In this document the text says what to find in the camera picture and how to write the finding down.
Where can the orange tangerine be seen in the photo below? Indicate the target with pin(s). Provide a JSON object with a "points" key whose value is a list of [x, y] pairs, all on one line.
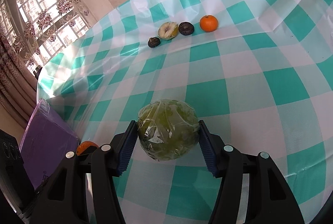
{"points": [[209, 23], [86, 147]]}

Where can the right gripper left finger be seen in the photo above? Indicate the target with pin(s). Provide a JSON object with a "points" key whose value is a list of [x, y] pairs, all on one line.
{"points": [[63, 197]]}

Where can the purple cardboard box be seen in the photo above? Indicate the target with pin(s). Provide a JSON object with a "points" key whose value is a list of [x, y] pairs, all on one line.
{"points": [[46, 140]]}

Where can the brown patterned drape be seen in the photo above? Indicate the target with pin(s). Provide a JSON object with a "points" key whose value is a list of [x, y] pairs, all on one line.
{"points": [[18, 85]]}

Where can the floral lace curtain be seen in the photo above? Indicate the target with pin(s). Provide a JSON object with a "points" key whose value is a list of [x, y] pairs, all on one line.
{"points": [[42, 33]]}

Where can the small pear half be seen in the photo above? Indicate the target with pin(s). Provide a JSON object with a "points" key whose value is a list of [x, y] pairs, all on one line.
{"points": [[168, 30]]}

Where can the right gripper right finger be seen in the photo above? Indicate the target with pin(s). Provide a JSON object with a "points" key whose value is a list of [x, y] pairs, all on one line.
{"points": [[270, 199]]}

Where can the orange tangerine back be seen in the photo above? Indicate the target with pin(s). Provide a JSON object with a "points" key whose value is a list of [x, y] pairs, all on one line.
{"points": [[209, 23]]}

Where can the window with white grille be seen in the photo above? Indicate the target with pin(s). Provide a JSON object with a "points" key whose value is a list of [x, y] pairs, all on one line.
{"points": [[39, 29]]}

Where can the green fruit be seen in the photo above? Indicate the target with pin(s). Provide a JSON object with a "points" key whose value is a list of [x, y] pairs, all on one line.
{"points": [[168, 129]]}

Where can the teal checkered tablecloth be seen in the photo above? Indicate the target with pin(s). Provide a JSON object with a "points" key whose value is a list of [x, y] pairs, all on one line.
{"points": [[262, 80]]}

